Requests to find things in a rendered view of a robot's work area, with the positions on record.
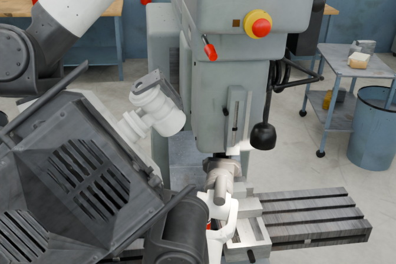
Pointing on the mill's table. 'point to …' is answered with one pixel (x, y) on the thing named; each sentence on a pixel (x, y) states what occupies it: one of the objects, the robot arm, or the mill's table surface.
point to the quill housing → (212, 126)
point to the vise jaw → (249, 208)
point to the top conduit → (319, 4)
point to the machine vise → (246, 234)
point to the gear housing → (233, 43)
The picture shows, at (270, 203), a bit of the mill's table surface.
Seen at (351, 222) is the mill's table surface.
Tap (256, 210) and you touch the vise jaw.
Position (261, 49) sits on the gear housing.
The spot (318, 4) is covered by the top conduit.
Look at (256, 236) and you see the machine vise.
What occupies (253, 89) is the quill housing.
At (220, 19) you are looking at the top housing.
